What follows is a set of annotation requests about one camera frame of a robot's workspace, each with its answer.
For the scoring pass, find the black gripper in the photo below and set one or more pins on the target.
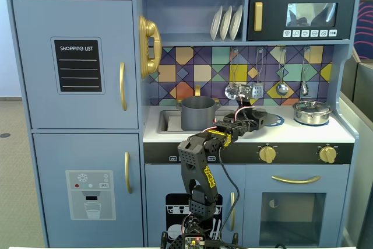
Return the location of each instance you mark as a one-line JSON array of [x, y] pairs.
[[260, 120]]

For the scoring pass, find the gray round lid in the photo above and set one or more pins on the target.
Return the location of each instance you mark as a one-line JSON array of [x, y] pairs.
[[275, 119]]

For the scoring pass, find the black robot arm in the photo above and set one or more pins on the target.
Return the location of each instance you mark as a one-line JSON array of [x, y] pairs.
[[193, 158]]

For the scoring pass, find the black robot base with board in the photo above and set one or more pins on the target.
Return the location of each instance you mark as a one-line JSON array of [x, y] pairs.
[[192, 241]]

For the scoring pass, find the shiny steel pot lid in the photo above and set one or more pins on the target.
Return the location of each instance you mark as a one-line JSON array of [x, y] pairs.
[[311, 106]]

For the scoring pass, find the metal slotted spatula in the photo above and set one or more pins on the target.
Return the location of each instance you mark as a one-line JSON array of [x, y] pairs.
[[258, 90]]

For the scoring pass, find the metal ladle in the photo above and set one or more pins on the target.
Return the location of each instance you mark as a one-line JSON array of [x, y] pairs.
[[281, 88]]

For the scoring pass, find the gold stove knob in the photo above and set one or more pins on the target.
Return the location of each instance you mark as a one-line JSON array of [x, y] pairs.
[[267, 154], [328, 154]]

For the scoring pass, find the metal spoon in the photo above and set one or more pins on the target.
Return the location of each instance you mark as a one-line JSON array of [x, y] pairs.
[[304, 88]]

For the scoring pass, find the gray pot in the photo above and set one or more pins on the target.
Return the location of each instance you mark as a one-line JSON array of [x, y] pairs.
[[198, 115]]

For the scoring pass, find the gold faucet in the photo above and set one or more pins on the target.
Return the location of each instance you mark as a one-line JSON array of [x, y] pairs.
[[197, 90]]

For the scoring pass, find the blue oven door with window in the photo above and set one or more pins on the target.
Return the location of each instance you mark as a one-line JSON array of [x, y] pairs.
[[253, 202]]

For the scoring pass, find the gray sink basin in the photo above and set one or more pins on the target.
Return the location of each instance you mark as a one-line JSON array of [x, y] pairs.
[[172, 123]]

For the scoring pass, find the white toy plate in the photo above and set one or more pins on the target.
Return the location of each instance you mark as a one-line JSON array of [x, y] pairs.
[[236, 21], [215, 24], [225, 23]]

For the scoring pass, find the gray partition panel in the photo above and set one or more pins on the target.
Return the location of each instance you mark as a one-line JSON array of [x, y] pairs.
[[360, 100]]

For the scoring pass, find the black microwave door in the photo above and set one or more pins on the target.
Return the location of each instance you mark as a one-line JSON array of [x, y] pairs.
[[274, 13]]

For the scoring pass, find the dishwasher door with dish print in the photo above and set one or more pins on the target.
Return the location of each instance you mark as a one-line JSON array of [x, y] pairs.
[[163, 179]]

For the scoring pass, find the gold toy telephone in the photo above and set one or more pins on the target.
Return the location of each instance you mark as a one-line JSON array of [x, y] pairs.
[[151, 42]]

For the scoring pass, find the blue toy kitchen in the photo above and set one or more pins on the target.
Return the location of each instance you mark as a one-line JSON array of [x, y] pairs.
[[87, 150]]

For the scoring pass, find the black shopping list chalkboard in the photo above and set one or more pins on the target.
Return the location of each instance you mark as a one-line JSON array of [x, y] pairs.
[[78, 66]]

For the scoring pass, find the blue freezer door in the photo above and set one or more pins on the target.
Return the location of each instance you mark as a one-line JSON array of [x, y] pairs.
[[49, 155]]

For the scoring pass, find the blue fridge door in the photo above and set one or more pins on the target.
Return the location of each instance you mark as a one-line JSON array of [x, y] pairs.
[[38, 100]]

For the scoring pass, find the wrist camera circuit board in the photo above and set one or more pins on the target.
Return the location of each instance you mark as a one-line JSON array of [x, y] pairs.
[[244, 90]]

